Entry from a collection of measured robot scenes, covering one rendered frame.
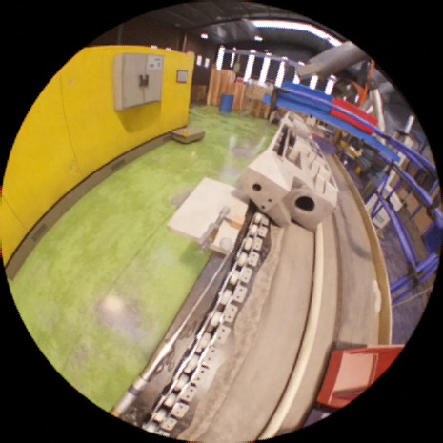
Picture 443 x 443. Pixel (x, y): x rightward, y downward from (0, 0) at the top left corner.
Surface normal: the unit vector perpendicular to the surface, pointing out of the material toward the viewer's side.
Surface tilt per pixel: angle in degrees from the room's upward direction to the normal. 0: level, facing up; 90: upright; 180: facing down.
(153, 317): 0
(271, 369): 0
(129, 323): 0
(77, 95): 90
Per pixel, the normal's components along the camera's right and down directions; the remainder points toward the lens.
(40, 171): 0.91, 0.40
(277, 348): 0.15, -0.64
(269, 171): 0.00, -0.05
